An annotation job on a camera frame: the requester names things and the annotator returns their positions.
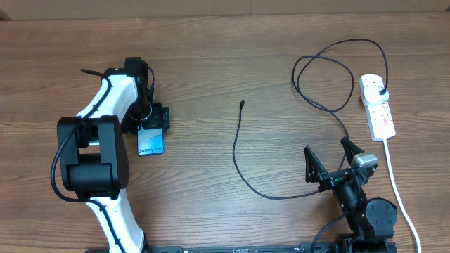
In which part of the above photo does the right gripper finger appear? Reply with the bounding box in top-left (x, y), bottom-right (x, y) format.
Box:
top-left (340, 136), bottom-right (364, 164)
top-left (304, 145), bottom-right (328, 183)

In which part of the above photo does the Samsung Galaxy smartphone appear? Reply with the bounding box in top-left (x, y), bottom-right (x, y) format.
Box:
top-left (137, 128), bottom-right (165, 156)

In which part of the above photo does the black USB charging cable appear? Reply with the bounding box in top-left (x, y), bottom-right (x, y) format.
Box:
top-left (231, 38), bottom-right (390, 201)

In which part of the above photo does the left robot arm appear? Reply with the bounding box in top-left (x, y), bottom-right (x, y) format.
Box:
top-left (50, 57), bottom-right (170, 252)

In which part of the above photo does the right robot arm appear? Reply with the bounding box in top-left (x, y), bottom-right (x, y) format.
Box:
top-left (300, 136), bottom-right (398, 253)

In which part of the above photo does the white charger plug adapter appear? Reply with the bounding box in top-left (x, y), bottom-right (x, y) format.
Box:
top-left (361, 87), bottom-right (390, 106)

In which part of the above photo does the white power strip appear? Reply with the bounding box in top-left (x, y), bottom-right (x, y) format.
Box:
top-left (359, 74), bottom-right (396, 141)

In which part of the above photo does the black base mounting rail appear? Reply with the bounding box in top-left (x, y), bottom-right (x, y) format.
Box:
top-left (84, 241), bottom-right (398, 253)

